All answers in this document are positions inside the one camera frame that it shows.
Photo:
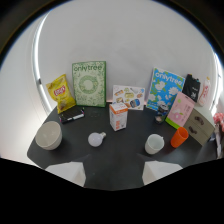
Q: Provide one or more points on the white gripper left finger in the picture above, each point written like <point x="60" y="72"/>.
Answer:
<point x="68" y="170"/>

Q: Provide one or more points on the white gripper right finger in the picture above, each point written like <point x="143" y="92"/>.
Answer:
<point x="156" y="170"/>

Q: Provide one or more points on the orange plastic cup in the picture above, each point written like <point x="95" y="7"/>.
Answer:
<point x="179" y="137"/>

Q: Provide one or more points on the white mug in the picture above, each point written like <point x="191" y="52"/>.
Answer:
<point x="154" y="144"/>

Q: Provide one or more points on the white ceramic bowl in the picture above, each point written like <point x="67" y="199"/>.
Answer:
<point x="49" y="135"/>

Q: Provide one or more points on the white light bulb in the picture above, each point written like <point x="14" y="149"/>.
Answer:
<point x="96" y="138"/>

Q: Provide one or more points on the small dark can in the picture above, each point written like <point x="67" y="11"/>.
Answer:
<point x="161" y="114"/>

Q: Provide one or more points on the beige drawer box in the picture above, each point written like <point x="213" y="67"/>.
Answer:
<point x="200" y="125"/>

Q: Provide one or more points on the pink floral box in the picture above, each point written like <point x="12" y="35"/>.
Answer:
<point x="180" y="110"/>

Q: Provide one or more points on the orange white bulb box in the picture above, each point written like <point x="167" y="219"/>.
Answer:
<point x="118" y="116"/>

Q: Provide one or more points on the yellow chips bag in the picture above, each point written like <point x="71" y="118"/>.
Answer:
<point x="61" y="93"/>

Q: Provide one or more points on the white picture card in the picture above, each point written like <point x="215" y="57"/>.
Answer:
<point x="128" y="97"/>

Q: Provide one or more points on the red white patterned item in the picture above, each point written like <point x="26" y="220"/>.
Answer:
<point x="219" y="120"/>

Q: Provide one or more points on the blue onlytree box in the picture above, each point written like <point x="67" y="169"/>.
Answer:
<point x="164" y="88"/>

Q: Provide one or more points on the green onlytree box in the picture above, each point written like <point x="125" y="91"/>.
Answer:
<point x="89" y="84"/>

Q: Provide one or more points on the black pouch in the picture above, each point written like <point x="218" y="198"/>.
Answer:
<point x="191" y="87"/>

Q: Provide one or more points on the white pink bottle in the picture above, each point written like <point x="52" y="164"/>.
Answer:
<point x="204" y="91"/>

